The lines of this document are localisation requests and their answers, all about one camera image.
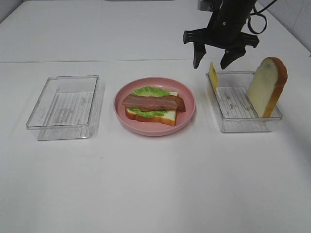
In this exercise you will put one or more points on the green lettuce leaf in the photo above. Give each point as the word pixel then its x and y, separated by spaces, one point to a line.
pixel 154 92

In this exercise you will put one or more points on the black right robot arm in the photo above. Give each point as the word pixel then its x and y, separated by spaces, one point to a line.
pixel 245 5

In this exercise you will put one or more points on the bacon strip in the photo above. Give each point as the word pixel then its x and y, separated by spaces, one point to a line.
pixel 162 103
pixel 132 101

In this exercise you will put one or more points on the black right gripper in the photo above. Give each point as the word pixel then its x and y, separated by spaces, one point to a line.
pixel 223 31

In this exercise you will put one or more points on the clear right plastic tray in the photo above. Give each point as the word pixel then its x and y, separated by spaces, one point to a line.
pixel 233 111

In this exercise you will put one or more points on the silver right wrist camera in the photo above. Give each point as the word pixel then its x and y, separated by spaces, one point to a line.
pixel 207 5

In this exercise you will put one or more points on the toast bread slice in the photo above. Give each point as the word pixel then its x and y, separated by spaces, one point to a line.
pixel 163 120
pixel 267 86

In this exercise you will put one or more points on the clear plastic tray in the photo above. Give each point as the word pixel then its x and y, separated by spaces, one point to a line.
pixel 233 111
pixel 69 107

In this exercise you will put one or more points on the yellow cheese slice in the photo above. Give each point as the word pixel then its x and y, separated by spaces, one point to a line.
pixel 213 77

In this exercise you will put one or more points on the clear left plastic tray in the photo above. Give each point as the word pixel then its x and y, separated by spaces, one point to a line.
pixel 69 107

